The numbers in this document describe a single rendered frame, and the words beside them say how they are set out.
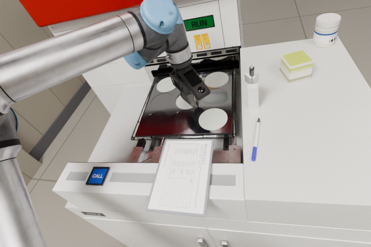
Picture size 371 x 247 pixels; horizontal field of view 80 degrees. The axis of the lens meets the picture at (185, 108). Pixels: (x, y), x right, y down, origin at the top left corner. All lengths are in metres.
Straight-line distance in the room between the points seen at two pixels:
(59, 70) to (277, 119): 0.54
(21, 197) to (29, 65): 0.26
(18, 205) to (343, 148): 0.70
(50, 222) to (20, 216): 1.57
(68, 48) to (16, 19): 2.24
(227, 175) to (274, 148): 0.14
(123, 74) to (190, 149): 0.66
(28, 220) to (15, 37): 2.17
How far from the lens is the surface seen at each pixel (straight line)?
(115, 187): 0.67
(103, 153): 0.97
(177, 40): 0.64
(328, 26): 0.91
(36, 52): 0.43
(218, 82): 0.92
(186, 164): 0.61
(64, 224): 2.04
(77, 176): 0.78
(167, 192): 0.59
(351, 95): 0.77
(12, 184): 0.56
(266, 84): 0.78
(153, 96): 0.95
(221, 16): 0.91
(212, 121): 0.77
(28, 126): 2.56
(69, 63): 0.43
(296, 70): 0.76
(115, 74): 1.19
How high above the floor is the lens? 1.48
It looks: 43 degrees down
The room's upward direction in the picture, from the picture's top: 20 degrees counter-clockwise
